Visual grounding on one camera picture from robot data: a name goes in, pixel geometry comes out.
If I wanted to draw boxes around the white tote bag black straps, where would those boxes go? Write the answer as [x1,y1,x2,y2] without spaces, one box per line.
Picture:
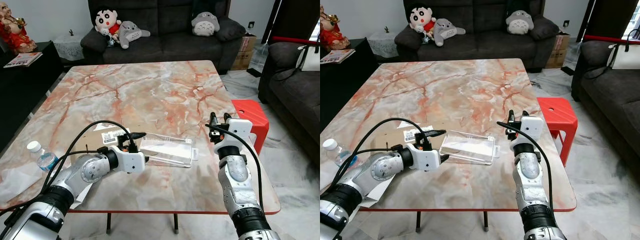
[272,42,321,82]
[585,30,640,80]

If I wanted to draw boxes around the clear plastic container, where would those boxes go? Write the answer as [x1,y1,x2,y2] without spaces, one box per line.
[139,132,199,169]
[440,129,502,166]

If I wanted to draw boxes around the dark grey fabric sofa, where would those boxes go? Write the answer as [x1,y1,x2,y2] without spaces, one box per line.
[258,40,321,167]
[81,0,247,72]
[394,0,561,71]
[571,39,640,189]

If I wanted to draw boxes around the white crumpled tissue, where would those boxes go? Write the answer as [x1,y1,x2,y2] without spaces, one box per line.
[0,169,43,203]

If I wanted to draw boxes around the red and gold figurine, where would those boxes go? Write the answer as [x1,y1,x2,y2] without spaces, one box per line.
[0,2,37,55]
[320,5,351,51]

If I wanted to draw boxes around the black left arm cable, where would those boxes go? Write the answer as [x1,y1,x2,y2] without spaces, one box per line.
[0,120,138,221]
[327,117,433,201]

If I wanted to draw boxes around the red plastic stool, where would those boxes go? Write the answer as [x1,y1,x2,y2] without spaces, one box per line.
[231,99,270,156]
[537,96,579,167]

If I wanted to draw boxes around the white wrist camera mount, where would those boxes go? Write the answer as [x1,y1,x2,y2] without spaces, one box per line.
[115,144,147,175]
[515,115,545,145]
[220,118,254,149]
[409,142,444,174]

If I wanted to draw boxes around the dark grey cushion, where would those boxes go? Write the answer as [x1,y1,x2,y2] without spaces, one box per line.
[529,17,560,41]
[215,17,247,42]

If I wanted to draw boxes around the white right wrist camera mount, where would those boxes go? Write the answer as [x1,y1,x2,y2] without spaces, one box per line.
[515,115,545,145]
[220,118,254,149]

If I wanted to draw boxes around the flat brown cardboard box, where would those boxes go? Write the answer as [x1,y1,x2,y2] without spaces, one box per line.
[372,124,448,151]
[75,125,146,153]

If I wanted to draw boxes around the cartoon boy plush doll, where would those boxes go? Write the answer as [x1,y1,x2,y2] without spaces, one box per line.
[95,6,123,44]
[409,4,438,42]

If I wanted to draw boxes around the red bar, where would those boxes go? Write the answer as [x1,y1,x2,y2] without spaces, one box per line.
[270,35,321,47]
[582,33,640,45]

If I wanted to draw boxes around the clear plastic bag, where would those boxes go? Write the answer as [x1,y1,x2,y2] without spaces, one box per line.
[562,41,585,76]
[247,42,271,77]

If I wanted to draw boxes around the white lace cloth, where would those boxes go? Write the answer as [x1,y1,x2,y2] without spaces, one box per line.
[52,32,89,62]
[366,31,401,59]

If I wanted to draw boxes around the black metal table frame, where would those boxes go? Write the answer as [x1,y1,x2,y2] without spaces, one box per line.
[105,212,180,235]
[415,211,490,233]

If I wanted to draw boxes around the brown cardboard carton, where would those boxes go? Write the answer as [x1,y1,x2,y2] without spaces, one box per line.
[545,32,571,70]
[231,34,257,71]

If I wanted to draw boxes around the clear plastic water bottle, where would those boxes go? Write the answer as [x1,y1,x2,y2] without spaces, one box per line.
[26,141,60,172]
[322,138,359,169]

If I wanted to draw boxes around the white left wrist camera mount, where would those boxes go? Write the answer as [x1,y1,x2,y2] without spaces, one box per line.
[115,144,147,175]
[409,142,444,174]

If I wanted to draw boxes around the red and white magazine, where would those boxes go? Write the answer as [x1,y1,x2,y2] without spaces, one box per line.
[320,48,357,65]
[4,51,44,69]

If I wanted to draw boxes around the white paper envelope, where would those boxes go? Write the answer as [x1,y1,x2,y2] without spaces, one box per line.
[356,175,398,209]
[67,181,103,205]

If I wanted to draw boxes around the grey round plush toy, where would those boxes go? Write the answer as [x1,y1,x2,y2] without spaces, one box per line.
[505,10,535,36]
[191,11,221,37]

